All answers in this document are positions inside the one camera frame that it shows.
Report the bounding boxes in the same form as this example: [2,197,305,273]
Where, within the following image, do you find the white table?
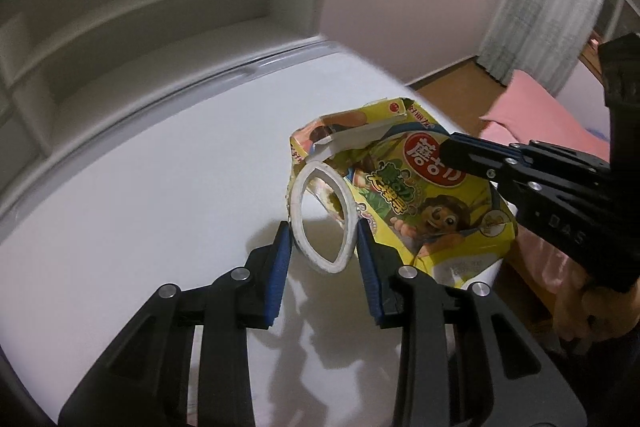
[0,38,521,427]

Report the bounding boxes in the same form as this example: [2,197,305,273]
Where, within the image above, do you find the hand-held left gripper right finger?
[355,221,588,427]

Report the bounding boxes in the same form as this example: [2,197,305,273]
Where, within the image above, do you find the white shelf unit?
[0,0,346,228]

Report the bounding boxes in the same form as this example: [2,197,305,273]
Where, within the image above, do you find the white crushed paper cup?
[290,162,358,273]

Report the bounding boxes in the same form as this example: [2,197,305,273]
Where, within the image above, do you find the yellow snack bag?
[286,97,518,290]

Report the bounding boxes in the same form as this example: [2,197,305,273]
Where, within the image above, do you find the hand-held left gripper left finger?
[57,221,293,427]

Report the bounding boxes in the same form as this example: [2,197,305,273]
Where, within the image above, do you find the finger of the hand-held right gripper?
[480,138,611,188]
[442,133,541,212]

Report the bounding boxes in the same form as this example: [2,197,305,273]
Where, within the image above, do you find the person's right hand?
[552,267,640,344]

